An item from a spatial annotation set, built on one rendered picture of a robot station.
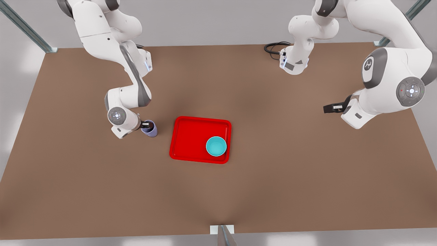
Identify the lavender cup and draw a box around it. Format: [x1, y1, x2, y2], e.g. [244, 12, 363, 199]
[141, 120, 158, 138]

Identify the teal bowl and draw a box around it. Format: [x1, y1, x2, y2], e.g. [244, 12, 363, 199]
[206, 136, 227, 157]

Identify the red tray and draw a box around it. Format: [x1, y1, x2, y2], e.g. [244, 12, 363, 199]
[169, 116, 232, 164]

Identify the silver frame post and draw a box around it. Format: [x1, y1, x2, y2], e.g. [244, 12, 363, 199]
[0, 0, 58, 53]
[210, 225, 238, 246]
[374, 0, 431, 47]

